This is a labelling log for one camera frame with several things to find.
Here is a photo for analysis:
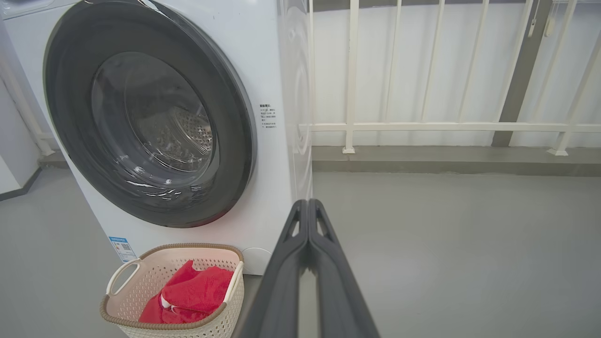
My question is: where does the black text warning sticker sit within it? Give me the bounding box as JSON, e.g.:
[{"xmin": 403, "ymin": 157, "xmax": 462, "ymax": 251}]
[{"xmin": 259, "ymin": 104, "xmax": 278, "ymax": 130}]

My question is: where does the steel perforated washer drum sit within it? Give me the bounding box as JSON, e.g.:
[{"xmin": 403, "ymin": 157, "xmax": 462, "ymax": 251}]
[{"xmin": 134, "ymin": 104, "xmax": 215, "ymax": 175}]

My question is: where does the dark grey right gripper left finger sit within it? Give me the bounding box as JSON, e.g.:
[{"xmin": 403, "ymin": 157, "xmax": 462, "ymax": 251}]
[{"xmin": 237, "ymin": 200, "xmax": 310, "ymax": 338}]

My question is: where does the white vertical pipe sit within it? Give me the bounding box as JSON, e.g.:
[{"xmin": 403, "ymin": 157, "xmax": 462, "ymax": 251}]
[{"xmin": 0, "ymin": 54, "xmax": 55, "ymax": 157}]

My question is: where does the blue energy label sticker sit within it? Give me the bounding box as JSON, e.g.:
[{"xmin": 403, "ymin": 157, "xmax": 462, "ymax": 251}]
[{"xmin": 108, "ymin": 236, "xmax": 138, "ymax": 264}]

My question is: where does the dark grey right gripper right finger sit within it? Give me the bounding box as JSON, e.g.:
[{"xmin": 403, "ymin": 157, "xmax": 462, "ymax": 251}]
[{"xmin": 308, "ymin": 199, "xmax": 380, "ymax": 338}]

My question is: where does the grey vertical window post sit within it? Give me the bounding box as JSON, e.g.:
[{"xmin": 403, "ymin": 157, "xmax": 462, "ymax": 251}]
[{"xmin": 491, "ymin": 0, "xmax": 555, "ymax": 147}]

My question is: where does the dark grey round washer door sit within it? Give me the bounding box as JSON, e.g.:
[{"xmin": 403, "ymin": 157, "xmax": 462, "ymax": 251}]
[{"xmin": 43, "ymin": 0, "xmax": 257, "ymax": 229}]

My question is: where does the red garment with white trim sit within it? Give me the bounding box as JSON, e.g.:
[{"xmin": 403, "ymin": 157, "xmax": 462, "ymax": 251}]
[{"xmin": 139, "ymin": 260, "xmax": 234, "ymax": 324}]

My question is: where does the white front-load washing machine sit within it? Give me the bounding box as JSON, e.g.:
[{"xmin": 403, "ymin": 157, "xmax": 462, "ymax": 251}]
[{"xmin": 0, "ymin": 0, "xmax": 314, "ymax": 277}]

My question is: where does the cream perforated laundry basket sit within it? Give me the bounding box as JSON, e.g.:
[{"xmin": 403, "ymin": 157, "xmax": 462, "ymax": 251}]
[{"xmin": 100, "ymin": 243, "xmax": 245, "ymax": 338}]

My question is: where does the white metal railing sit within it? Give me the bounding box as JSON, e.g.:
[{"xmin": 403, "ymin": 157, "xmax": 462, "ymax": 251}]
[{"xmin": 300, "ymin": 0, "xmax": 601, "ymax": 156}]

